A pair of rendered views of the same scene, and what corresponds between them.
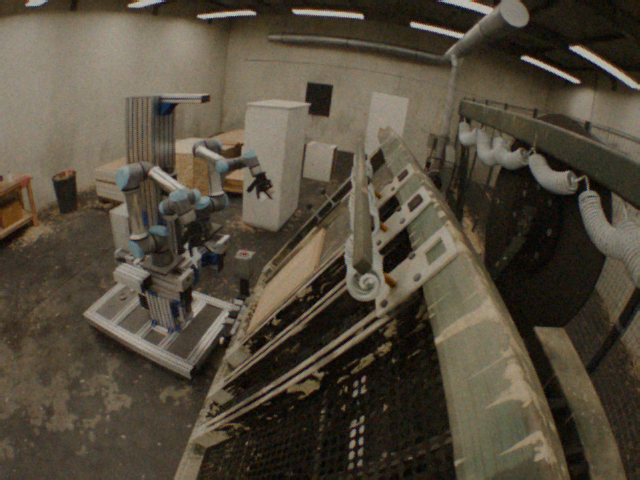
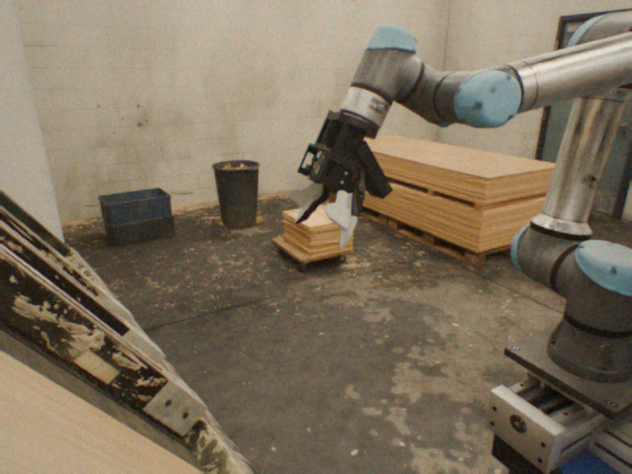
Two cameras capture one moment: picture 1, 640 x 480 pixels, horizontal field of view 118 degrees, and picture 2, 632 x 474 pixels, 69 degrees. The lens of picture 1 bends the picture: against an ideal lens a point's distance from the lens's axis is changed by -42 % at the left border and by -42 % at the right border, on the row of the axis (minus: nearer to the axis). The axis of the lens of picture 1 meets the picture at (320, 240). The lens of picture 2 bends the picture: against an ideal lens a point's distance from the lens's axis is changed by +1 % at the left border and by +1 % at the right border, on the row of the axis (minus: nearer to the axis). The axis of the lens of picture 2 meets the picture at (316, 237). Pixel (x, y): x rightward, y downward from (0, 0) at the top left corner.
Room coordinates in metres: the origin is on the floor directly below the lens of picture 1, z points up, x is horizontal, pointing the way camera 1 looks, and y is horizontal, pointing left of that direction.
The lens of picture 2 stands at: (1.74, 0.04, 1.58)
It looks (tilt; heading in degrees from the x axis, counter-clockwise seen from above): 20 degrees down; 139
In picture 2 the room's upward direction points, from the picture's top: straight up
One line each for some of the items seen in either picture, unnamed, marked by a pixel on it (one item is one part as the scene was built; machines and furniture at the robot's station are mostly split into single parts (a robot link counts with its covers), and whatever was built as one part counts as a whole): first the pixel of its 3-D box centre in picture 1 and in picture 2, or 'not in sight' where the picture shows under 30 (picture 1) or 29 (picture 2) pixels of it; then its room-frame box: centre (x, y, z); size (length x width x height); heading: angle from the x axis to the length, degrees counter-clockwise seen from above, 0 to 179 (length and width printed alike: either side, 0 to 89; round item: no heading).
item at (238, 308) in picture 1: (234, 322); not in sight; (1.46, 0.46, 0.69); 0.50 x 0.14 x 0.24; 177
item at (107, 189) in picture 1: (157, 169); not in sight; (5.32, 3.27, 0.32); 2.45 x 1.06 x 0.65; 169
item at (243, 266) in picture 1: (244, 265); not in sight; (1.91, 0.51, 0.84); 0.12 x 0.12 x 0.18; 87
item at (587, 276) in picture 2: (158, 237); (602, 281); (1.51, 0.96, 1.20); 0.13 x 0.12 x 0.14; 156
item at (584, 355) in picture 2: (161, 253); (593, 337); (1.52, 0.96, 1.09); 0.15 x 0.15 x 0.10
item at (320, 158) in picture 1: (320, 161); not in sight; (6.87, 0.22, 0.36); 0.58 x 0.45 x 0.72; 79
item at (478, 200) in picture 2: not in sight; (425, 187); (-1.13, 4.12, 0.39); 2.46 x 1.05 x 0.78; 169
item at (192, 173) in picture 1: (187, 196); not in sight; (3.49, 1.72, 0.63); 0.50 x 0.42 x 1.25; 1
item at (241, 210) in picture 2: not in sight; (237, 194); (-2.45, 2.55, 0.33); 0.52 x 0.51 x 0.65; 169
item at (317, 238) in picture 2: not in sight; (310, 236); (-1.14, 2.49, 0.20); 0.61 x 0.53 x 0.40; 169
